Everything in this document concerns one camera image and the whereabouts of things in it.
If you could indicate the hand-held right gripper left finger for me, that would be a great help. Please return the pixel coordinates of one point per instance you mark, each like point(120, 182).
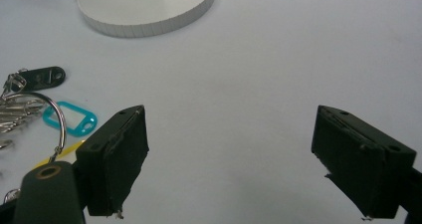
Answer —
point(112, 157)

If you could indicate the teal key tag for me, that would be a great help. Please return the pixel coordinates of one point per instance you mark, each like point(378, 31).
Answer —
point(89, 122)

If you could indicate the yellow key tag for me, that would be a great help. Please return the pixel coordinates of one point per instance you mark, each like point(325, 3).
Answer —
point(71, 149)

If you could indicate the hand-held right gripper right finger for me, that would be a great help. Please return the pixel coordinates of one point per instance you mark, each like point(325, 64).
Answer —
point(358, 164)

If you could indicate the black key tag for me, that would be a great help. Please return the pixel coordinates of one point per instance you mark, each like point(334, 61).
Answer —
point(43, 78)

